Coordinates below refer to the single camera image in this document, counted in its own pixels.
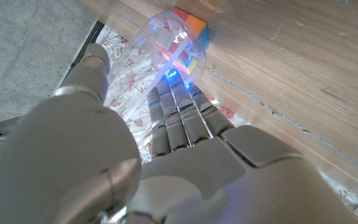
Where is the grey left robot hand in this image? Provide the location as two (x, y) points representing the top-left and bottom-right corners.
(0, 42), (358, 224)

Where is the clear plastic spray bottle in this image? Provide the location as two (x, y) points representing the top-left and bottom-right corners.
(104, 11), (208, 125)

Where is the floral print backdrop cloth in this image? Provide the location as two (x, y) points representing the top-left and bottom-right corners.
(94, 26), (358, 213)

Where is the black backdrop stand pole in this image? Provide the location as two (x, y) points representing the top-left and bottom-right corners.
(69, 20), (106, 70)

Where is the orange yellow red cube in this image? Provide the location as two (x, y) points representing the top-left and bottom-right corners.
(154, 6), (210, 76)

